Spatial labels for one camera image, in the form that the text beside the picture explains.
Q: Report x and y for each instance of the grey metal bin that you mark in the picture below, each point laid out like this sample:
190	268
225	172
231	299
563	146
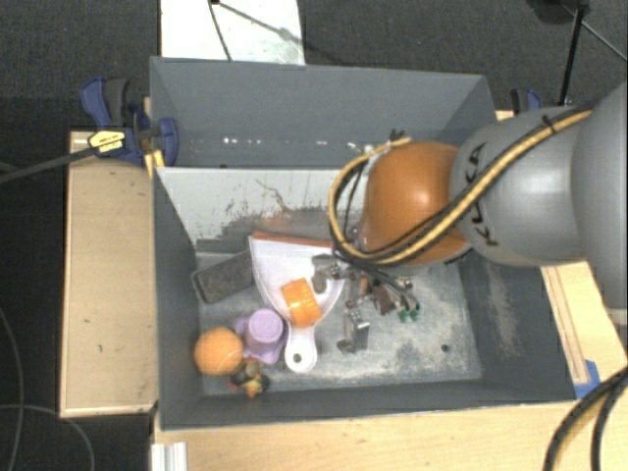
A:
294	111

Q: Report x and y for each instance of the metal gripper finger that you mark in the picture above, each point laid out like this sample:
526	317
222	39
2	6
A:
325	269
359	331

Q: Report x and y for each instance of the white dustpan with orange edge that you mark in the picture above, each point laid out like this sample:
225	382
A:
275	268

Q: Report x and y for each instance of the orange plastic cup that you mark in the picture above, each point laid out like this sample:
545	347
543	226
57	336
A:
300	302

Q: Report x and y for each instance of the black and orange toy animal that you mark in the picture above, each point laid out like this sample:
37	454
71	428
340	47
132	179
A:
250	383

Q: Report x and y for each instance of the orange ball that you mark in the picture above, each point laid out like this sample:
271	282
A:
218	351

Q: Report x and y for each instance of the purple plastic cup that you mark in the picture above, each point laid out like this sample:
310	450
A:
264	334

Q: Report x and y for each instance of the pale wood board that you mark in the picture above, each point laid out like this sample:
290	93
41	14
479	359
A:
108	273

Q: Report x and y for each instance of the dark green flat block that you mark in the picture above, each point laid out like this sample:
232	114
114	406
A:
223	277

